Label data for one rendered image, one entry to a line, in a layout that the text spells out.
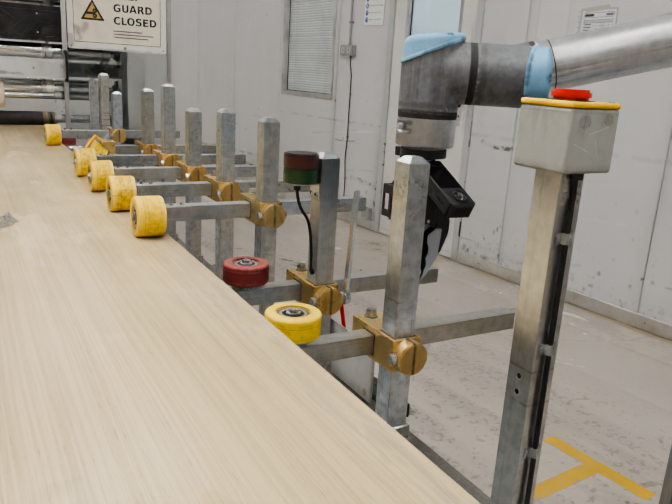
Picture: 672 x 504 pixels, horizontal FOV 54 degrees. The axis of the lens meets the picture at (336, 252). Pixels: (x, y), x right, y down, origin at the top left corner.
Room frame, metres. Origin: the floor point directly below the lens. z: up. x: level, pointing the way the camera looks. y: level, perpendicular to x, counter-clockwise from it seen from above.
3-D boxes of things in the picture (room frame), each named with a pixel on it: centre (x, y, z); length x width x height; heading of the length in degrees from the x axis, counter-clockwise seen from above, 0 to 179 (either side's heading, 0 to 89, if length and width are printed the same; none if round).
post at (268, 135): (1.35, 0.15, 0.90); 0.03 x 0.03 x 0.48; 30
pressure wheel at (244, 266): (1.11, 0.16, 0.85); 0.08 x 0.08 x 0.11
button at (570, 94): (0.69, -0.23, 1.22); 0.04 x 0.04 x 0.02
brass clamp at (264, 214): (1.37, 0.16, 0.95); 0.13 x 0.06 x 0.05; 30
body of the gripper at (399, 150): (1.03, -0.12, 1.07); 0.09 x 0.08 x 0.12; 30
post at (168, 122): (2.00, 0.52, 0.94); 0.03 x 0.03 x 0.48; 30
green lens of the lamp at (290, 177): (1.11, 0.07, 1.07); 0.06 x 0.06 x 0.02
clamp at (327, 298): (1.15, 0.04, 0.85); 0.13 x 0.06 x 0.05; 30
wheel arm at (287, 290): (1.20, -0.02, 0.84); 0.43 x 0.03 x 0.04; 120
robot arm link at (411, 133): (1.03, -0.12, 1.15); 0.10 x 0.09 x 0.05; 120
